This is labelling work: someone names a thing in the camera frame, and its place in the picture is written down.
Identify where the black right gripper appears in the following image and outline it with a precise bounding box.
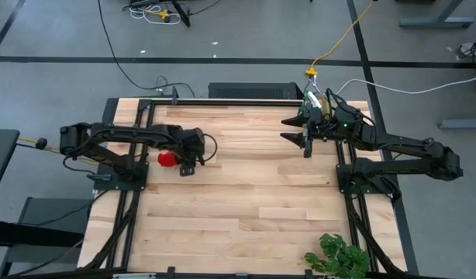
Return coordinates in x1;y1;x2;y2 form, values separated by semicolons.
279;110;334;159

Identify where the beige green canvas gardening bag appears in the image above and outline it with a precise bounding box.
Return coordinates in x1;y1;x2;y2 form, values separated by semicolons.
298;91;354;135

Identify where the black computer tower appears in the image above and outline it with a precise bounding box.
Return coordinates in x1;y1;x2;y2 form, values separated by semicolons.
208;81;305;100

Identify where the black tripod leg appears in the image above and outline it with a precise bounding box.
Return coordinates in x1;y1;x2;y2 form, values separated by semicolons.
171;0;191;28

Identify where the green artificial plant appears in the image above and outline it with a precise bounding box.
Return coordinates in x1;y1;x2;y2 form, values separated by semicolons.
303;232;371;279

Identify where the grey table foot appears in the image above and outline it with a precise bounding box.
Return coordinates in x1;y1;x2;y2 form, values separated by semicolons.
438;118;476;130

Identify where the grey table leg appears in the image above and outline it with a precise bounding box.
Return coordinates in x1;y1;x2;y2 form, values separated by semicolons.
399;0;475;29

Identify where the black desk top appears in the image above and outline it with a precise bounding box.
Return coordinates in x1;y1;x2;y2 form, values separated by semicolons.
0;129;21;202

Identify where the black aluminium table frame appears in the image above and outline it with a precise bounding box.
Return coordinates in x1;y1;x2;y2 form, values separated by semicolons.
77;96;421;279

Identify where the yellow extension cord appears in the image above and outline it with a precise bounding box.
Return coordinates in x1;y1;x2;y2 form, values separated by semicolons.
304;0;378;78

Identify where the white floor cable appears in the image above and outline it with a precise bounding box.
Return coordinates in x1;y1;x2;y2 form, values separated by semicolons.
336;73;476;95

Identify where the white cable bundle yellow plug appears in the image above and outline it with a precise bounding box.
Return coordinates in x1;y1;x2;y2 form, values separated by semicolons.
128;4;183;26

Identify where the black floor cable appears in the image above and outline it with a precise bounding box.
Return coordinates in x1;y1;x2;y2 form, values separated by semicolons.
97;0;196;98

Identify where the yellow cable black connector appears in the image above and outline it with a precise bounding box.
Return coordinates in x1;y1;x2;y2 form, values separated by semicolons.
17;136;99;164

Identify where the dark desk base frame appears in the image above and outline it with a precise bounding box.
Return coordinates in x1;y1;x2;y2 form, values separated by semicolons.
0;196;92;278

